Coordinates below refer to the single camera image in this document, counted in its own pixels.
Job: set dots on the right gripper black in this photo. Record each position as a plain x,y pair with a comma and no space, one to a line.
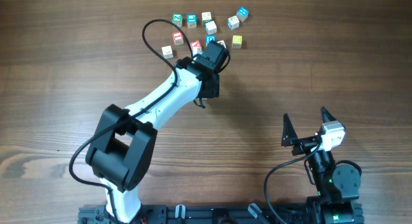
290,137

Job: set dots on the plain block red side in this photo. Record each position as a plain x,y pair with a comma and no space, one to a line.
167,52

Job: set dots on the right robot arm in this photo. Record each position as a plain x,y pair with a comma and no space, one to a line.
337,183

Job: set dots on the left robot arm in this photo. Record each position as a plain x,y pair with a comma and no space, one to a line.
122,152

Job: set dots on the blue block far right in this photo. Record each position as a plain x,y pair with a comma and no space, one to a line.
242,14

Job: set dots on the red top block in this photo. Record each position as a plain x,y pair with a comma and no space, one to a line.
178,38

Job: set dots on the plain block green side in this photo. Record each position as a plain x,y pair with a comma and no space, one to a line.
206,17

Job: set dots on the green N block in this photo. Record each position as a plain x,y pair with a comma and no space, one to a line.
177,19

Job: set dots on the yellow sided picture block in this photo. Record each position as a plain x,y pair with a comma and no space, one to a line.
222,42

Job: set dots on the blue D block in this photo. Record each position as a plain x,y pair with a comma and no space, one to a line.
210,38

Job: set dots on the red A block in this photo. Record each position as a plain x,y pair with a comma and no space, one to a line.
196,44

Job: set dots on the blue top block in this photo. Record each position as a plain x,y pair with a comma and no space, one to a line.
191,20

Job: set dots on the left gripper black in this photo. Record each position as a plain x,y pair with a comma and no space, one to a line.
215,91

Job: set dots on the white block beside D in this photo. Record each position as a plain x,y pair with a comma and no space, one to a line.
211,27

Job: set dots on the yellow top block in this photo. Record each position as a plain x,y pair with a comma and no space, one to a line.
237,41

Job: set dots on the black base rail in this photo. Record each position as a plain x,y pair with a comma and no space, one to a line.
289,213

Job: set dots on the white block blue side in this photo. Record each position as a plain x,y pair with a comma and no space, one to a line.
233,22

